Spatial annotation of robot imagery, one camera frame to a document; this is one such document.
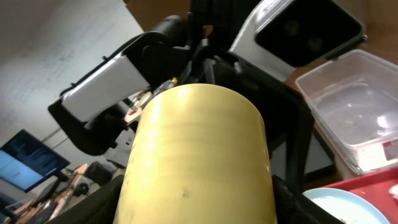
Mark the computer monitor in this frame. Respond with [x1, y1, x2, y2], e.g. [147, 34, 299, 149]
[1, 129, 70, 192]

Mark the clear plastic bin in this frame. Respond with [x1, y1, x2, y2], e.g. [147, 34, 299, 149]
[295, 50, 397, 175]

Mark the red serving tray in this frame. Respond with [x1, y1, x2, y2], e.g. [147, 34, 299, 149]
[325, 167, 397, 223]

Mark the black plastic tray bin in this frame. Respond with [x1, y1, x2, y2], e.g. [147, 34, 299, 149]
[270, 129, 336, 184]

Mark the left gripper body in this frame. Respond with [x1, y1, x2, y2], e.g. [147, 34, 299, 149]
[186, 1, 314, 192]

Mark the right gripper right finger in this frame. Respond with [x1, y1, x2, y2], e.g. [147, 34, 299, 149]
[272, 175, 342, 224]

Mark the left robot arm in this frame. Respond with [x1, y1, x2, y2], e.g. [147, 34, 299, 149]
[49, 0, 314, 190]

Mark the light blue plate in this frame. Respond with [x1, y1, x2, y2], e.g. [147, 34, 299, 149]
[303, 188, 390, 224]

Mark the yellow cup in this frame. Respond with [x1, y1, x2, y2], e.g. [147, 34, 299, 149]
[114, 84, 277, 224]

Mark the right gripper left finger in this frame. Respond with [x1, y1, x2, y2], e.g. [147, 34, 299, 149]
[48, 175, 124, 224]

